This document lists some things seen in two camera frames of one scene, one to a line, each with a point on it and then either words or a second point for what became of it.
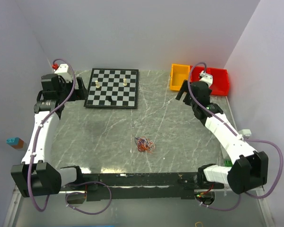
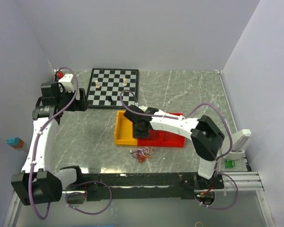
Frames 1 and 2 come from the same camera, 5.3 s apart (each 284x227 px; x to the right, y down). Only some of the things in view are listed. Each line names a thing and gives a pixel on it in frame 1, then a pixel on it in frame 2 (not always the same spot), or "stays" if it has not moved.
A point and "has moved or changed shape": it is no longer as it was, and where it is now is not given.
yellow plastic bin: x=178 y=74 -> x=123 y=131
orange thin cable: x=142 y=147 has moved or changed shape
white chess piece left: x=97 y=86 stays
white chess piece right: x=125 y=83 stays
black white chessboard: x=113 y=88 stays
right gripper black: x=185 y=88 -> x=136 y=134
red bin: x=195 y=72 -> x=155 y=139
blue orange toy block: x=16 y=142 stays
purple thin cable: x=140 y=140 -> x=137 y=152
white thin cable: x=152 y=146 -> x=145 y=149
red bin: x=220 y=83 -> x=162 y=138
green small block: x=228 y=163 stays
